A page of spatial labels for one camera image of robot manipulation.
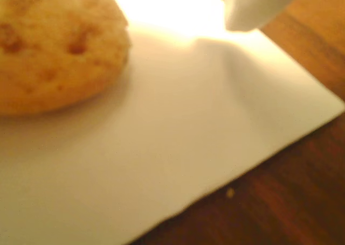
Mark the round chocolate chip mini cookie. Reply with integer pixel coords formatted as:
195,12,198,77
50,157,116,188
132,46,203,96
0,0,133,117

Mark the white paper sheet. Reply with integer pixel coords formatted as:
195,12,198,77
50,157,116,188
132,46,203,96
0,0,345,245

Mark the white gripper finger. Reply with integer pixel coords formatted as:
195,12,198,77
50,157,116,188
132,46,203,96
223,0,307,32

